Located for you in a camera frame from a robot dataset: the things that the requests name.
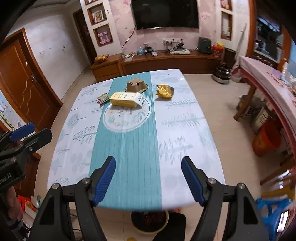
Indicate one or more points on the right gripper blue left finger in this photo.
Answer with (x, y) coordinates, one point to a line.
(101, 179)

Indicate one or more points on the brown wooden door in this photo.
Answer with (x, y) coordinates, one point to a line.
(24, 85)

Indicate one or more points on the yellow rectangular carton box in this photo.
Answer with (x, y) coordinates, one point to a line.
(127, 99)

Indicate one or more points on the blue plastic stool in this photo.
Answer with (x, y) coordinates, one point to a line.
(277, 215)

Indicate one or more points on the black wall television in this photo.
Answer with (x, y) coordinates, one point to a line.
(165, 14)

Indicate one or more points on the black rice cooker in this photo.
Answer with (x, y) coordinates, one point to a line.
(222, 73)

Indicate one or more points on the small green white wrapper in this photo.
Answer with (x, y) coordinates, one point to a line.
(103, 98)

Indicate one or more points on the yellow snack bag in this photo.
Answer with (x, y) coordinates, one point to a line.
(165, 91)

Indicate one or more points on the operator left hand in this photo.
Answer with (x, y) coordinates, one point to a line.
(15, 211)

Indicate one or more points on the red plastic bucket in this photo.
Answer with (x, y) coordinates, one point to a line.
(268, 139)

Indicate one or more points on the wooden tv cabinet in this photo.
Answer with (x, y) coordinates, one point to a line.
(117, 66)

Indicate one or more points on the brown pulp cup carrier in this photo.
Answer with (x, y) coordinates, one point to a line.
(136, 85)

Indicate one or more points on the patterned teal white tablecloth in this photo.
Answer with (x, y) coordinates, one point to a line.
(148, 143)

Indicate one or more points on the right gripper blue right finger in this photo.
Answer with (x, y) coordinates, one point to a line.
(196, 180)

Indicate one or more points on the round yellow trash bin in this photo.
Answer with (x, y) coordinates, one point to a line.
(150, 221)

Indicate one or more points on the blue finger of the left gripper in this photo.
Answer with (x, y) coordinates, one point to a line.
(22, 132)
(38, 140)

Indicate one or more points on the red basket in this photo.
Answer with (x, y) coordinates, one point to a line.
(217, 51)

